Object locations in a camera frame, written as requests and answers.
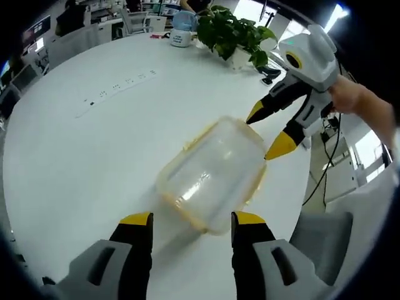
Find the clear container with plastic buckles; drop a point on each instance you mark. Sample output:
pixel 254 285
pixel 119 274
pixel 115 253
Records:
pixel 212 175

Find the grey mesh office chair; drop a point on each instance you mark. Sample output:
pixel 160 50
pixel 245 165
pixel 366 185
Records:
pixel 322 243

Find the white plant pot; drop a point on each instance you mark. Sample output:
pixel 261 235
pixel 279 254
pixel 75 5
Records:
pixel 240 59

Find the white mug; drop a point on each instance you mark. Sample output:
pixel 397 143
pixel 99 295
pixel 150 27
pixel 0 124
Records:
pixel 181 39

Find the green potted plant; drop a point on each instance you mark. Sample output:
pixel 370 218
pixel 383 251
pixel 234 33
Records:
pixel 225 28

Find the white power strip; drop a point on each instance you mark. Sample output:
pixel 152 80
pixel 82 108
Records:
pixel 115 92

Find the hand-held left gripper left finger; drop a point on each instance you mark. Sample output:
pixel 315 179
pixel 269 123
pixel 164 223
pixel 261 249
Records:
pixel 131 262

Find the person's right hand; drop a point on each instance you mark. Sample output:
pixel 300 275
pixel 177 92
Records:
pixel 350 97

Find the small pink item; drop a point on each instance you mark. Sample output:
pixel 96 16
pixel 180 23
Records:
pixel 159 36

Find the white office chair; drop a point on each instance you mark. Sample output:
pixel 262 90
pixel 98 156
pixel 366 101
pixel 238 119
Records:
pixel 143 22

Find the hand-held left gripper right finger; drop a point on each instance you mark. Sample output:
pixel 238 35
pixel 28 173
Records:
pixel 250 262

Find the small black stand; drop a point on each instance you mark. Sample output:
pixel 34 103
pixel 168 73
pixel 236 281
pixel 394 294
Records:
pixel 270 75

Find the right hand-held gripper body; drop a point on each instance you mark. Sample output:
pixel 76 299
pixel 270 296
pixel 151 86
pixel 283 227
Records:
pixel 315 56

